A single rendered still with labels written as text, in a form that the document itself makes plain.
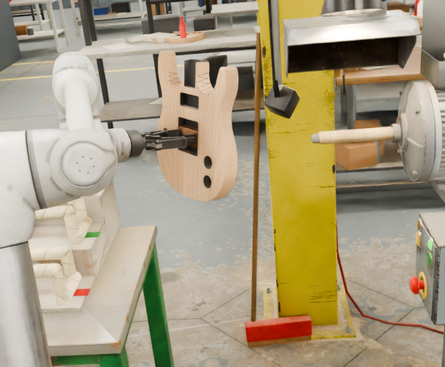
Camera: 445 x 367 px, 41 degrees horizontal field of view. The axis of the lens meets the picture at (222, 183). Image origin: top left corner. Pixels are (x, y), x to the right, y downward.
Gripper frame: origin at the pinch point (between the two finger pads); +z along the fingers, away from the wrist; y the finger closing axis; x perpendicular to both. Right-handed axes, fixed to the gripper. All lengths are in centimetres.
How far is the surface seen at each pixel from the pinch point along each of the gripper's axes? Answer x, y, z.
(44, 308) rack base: -36, 10, -48
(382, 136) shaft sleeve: 7, 49, 25
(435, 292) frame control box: -20, 77, 11
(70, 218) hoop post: -17.7, 0.4, -36.7
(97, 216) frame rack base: -22.2, -8.0, -24.7
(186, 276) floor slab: -109, -111, 79
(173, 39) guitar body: 7, -298, 192
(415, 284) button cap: -22, 71, 14
